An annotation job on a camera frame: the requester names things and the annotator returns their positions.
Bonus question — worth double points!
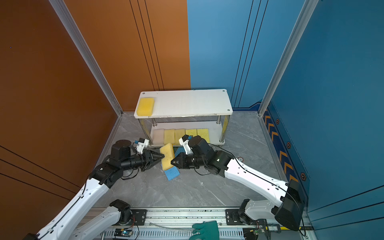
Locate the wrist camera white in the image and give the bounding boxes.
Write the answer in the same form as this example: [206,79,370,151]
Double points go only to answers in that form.
[179,135,193,155]
[135,138,149,155]

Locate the small circuit board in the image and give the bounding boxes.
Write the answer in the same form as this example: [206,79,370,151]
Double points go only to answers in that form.
[243,228,265,240]
[114,229,133,239]

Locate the green rubber glove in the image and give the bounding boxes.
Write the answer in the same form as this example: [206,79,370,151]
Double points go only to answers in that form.
[189,221,220,240]

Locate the yellow foam sponge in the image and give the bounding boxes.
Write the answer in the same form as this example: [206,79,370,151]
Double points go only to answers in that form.
[160,143,175,171]
[164,129,176,145]
[174,129,186,145]

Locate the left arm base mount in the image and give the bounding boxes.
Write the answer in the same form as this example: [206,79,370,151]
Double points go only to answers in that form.
[127,209,148,227]

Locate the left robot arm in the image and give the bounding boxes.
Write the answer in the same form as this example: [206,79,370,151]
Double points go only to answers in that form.
[24,139,165,240]

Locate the yellow foam sponge front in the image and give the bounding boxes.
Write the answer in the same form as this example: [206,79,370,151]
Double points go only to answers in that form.
[164,129,176,145]

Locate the thick yellow sponge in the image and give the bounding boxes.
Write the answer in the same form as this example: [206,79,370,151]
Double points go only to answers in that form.
[136,98,155,117]

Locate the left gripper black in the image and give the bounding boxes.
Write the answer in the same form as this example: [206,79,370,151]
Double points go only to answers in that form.
[121,149,165,173]

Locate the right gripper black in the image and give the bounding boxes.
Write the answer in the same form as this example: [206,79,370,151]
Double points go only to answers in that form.
[169,152,208,170]

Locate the white two-tier shelf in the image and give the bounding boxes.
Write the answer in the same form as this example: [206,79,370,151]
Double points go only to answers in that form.
[134,89,233,148]

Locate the yellow-green sponge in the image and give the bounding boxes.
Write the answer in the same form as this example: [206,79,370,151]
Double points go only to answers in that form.
[186,129,198,137]
[197,129,210,143]

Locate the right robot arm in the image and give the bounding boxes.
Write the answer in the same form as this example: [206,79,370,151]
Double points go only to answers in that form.
[171,135,306,231]

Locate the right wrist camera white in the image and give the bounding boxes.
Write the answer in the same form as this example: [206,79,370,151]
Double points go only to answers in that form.
[179,135,193,155]

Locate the small circuit board right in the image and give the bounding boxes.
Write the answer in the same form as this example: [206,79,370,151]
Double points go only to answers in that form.
[243,228,265,240]

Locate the blue sponge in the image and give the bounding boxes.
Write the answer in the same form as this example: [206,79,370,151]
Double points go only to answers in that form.
[175,147,185,157]
[164,167,180,181]

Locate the small circuit board left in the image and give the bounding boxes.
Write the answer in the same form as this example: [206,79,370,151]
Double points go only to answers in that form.
[114,229,133,239]

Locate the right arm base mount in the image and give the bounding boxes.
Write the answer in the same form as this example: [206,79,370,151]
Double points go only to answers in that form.
[225,209,250,226]

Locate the pale pink foam sponge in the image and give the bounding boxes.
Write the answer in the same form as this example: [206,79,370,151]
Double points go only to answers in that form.
[152,129,165,146]

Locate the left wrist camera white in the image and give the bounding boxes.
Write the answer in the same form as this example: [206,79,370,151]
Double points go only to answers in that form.
[135,138,149,155]

